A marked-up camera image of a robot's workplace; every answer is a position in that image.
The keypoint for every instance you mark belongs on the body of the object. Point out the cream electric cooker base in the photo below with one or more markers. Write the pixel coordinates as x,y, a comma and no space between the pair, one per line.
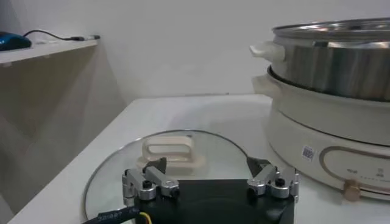
320,121

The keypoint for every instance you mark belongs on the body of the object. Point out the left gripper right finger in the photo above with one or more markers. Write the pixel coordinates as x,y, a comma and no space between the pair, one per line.
268,178

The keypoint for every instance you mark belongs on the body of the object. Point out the stainless steel steamer basket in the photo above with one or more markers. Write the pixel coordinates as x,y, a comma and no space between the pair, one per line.
335,73

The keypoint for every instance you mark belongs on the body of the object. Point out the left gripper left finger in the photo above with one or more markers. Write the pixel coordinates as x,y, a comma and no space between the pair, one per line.
152,178

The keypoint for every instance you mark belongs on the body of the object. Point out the white side desk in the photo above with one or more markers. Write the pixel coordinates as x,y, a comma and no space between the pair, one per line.
45,91

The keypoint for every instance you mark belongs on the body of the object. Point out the blue computer mouse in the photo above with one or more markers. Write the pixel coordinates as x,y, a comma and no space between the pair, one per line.
12,42

